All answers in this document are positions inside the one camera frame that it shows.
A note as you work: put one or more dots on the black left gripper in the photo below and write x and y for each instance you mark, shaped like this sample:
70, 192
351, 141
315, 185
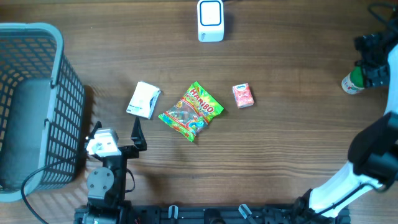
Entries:
131, 152

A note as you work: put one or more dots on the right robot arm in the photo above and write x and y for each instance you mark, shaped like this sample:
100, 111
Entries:
372, 155

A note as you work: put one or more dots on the green lid jar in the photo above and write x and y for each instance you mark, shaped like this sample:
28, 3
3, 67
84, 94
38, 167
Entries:
353, 83

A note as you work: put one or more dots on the white barcode scanner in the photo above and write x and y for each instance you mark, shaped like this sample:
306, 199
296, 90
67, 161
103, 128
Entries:
210, 20

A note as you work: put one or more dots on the Haribo gummy worms bag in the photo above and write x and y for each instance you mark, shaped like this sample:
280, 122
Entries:
193, 112

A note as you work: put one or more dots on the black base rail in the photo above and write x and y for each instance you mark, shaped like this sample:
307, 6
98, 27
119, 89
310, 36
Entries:
267, 214

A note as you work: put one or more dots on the white blue paper box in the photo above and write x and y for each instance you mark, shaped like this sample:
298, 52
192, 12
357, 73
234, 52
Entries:
143, 100

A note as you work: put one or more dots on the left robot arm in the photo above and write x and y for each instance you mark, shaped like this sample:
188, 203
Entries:
107, 184

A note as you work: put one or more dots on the grey plastic mesh basket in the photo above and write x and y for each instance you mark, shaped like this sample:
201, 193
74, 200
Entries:
42, 105

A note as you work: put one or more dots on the pink tissue pack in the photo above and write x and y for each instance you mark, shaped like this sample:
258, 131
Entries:
242, 95

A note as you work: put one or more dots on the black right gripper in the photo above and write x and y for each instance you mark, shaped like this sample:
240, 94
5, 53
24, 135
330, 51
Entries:
373, 76

